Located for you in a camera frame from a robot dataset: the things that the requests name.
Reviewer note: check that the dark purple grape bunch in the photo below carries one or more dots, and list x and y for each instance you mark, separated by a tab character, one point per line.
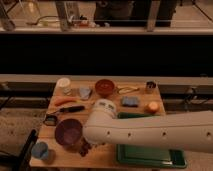
85	148

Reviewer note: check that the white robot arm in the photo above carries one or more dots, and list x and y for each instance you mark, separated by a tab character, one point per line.
191	131

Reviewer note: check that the small metal cup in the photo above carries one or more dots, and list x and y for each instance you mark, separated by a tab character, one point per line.
150	87

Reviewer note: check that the black measuring cup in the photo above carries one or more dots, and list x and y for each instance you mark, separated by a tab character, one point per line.
50	120

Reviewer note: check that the blue plastic cup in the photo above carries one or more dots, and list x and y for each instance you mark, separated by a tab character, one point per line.
40	151

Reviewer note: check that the red bowl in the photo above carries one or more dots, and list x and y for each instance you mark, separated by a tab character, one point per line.
104	87

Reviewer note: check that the light blue cloth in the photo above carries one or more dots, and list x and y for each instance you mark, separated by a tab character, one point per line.
85	93

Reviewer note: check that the blue sponge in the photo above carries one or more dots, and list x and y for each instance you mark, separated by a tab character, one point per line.
130	101

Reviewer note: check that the orange carrot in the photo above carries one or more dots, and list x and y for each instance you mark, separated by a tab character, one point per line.
62	101

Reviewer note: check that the orange round fruit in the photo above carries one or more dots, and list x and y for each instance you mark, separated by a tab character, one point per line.
152	107

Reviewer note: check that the purple bowl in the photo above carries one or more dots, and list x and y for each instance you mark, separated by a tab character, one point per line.
68	132

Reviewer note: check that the green plastic tray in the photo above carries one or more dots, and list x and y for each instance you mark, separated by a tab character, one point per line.
151	157

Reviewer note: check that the wooden table board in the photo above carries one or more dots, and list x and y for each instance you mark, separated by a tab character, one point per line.
103	156

